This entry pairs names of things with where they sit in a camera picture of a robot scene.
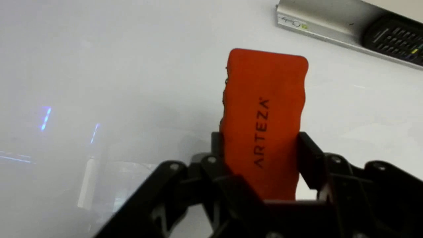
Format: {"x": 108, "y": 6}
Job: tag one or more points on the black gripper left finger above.
{"x": 162, "y": 200}

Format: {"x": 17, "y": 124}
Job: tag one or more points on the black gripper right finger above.
{"x": 378, "y": 200}

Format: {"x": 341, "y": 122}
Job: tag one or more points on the orange whiteboard eraser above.
{"x": 263, "y": 101}

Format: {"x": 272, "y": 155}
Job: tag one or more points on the black remote control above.
{"x": 396, "y": 38}

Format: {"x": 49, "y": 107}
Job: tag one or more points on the large wall whiteboard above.
{"x": 94, "y": 95}

